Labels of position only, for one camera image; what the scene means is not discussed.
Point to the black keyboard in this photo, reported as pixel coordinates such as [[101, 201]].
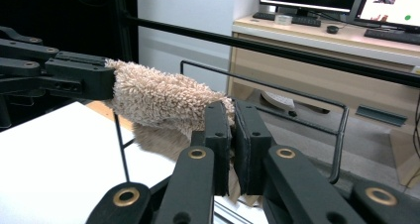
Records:
[[393, 36], [297, 20]]

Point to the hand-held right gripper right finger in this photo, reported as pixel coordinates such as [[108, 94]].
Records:
[[251, 141]]

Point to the grey rectangular panel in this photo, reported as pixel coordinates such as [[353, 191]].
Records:
[[381, 115]]

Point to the black computer mouse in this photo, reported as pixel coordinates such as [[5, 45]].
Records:
[[333, 29]]

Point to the clear round container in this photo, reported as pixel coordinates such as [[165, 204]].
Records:
[[284, 20]]

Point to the black curtain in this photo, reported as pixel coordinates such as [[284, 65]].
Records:
[[66, 12]]

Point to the white chair base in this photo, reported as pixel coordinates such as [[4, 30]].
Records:
[[279, 101]]

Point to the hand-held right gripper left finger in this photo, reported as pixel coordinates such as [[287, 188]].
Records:
[[219, 144]]

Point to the black metal frame stand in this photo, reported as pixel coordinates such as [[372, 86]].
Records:
[[125, 35]]

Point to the light wooden desk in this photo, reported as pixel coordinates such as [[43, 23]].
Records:
[[297, 75]]

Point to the bright-screen computer monitor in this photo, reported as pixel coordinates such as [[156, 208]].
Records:
[[393, 2]]

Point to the black horizontal frame bar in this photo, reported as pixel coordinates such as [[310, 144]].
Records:
[[297, 55]]

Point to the beige fluffy towel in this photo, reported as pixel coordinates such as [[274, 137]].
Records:
[[158, 95]]

